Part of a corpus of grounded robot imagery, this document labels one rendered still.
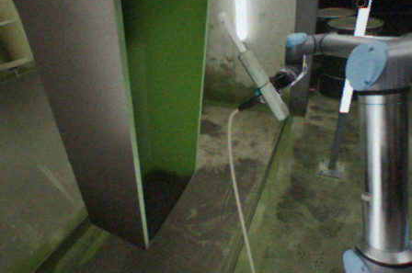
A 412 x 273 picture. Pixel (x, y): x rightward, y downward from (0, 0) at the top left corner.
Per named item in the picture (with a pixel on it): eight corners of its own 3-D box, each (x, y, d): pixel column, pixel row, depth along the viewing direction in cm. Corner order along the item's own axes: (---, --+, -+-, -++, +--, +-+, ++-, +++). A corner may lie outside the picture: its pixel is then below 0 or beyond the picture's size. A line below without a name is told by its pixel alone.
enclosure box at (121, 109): (91, 223, 137) (2, -35, 64) (152, 154, 182) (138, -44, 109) (146, 251, 127) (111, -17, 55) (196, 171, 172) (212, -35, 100)
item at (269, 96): (257, 129, 119) (294, 113, 100) (250, 133, 116) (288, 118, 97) (201, 39, 118) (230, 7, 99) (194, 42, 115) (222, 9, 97)
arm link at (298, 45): (306, 30, 118) (303, 56, 125) (282, 33, 118) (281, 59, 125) (315, 35, 110) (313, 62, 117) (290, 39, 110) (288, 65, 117)
